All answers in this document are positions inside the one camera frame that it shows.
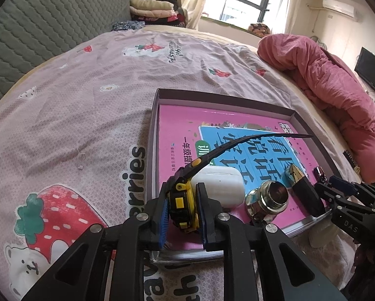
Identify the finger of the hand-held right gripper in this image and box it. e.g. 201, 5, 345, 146
328, 176, 375, 195
314, 182, 348, 214

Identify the patterned cushion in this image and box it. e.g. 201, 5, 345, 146
248, 23, 271, 35

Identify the black gold patterned lighter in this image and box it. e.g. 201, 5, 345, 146
284, 165, 326, 217

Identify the white earbuds case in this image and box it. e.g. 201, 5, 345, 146
191, 167, 246, 208

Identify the white air conditioner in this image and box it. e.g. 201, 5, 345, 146
322, 0, 363, 22

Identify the cream curtain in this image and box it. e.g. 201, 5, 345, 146
280, 0, 305, 35
181, 0, 212, 31

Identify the grey quilted headboard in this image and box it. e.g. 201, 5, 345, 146
0, 0, 133, 113

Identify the silver metal knob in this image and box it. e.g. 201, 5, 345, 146
244, 180, 290, 223

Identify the yellow black wristwatch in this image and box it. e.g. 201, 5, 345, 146
167, 133, 313, 233

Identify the metal chair back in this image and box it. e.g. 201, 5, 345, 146
310, 35, 328, 51

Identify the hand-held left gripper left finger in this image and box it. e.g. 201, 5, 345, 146
21, 180, 175, 301

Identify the dark patterned folded blanket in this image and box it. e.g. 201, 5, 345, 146
132, 11, 188, 28

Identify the pink workbook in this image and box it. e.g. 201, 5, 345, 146
158, 103, 332, 251

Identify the cream folded blanket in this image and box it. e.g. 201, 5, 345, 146
130, 0, 174, 12

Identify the red battery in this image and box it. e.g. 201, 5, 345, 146
313, 166, 327, 183

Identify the black flat television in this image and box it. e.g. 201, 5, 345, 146
354, 47, 375, 101

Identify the pink duvet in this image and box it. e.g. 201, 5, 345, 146
257, 33, 375, 184

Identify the person's right hand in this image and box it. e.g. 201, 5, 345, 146
353, 246, 375, 278

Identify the shallow cardboard box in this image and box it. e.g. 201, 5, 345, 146
148, 88, 345, 262

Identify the blue floral cloth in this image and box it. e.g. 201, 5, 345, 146
112, 20, 145, 32

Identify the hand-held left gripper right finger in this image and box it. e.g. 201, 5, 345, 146
195, 182, 348, 301

